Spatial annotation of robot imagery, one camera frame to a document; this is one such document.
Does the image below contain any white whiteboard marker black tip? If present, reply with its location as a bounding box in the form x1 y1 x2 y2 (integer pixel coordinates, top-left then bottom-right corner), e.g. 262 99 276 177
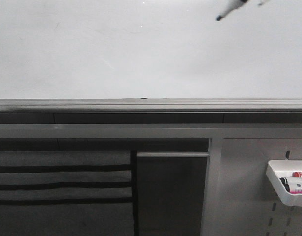
216 0 248 21

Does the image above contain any grey aluminium whiteboard tray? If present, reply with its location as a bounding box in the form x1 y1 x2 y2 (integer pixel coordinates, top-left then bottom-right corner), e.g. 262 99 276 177
0 98 302 113

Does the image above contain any white whiteboard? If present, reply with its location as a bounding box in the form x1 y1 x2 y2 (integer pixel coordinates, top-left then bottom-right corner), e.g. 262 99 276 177
0 0 302 99

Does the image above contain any grey pegboard panel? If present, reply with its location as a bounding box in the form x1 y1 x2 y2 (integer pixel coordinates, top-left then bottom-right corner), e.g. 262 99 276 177
201 138 302 236

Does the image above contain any grey fabric pocket organizer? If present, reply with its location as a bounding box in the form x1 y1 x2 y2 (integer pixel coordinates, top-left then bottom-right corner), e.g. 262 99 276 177
0 151 138 236

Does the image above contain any black capped marker in tray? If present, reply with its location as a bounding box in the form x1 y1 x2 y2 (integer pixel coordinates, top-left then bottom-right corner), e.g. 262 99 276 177
280 177 302 192

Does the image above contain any white plastic tray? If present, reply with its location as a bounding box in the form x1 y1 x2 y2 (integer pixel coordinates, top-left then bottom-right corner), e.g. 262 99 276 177
266 160 302 207

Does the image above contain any red capped marker in tray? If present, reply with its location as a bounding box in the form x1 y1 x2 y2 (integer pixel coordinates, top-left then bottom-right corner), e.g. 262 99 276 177
292 171 302 178

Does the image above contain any pink labelled marker in tray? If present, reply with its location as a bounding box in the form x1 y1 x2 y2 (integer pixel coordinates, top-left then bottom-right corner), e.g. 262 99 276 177
290 188 302 194

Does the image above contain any dark grey panel with rail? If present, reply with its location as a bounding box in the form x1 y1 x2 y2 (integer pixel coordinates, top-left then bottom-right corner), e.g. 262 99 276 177
137 154 208 236

